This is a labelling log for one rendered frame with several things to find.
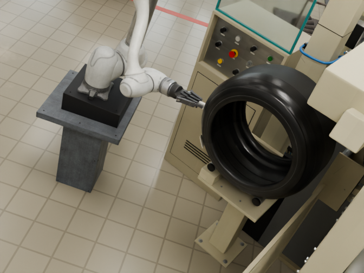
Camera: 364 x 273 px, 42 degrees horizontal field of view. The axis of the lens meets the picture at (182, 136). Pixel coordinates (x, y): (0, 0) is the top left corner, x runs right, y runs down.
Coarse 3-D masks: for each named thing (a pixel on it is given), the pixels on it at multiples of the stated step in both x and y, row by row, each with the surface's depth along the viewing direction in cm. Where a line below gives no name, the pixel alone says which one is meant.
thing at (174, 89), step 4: (176, 84) 239; (172, 88) 238; (176, 88) 237; (180, 88) 239; (172, 92) 238; (176, 92) 238; (172, 96) 239; (176, 96) 237; (180, 96) 236; (184, 96) 236
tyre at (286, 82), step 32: (224, 96) 207; (256, 96) 196; (288, 96) 192; (224, 128) 242; (288, 128) 193; (320, 128) 194; (224, 160) 236; (256, 160) 244; (288, 160) 234; (320, 160) 198; (256, 192) 217; (288, 192) 208
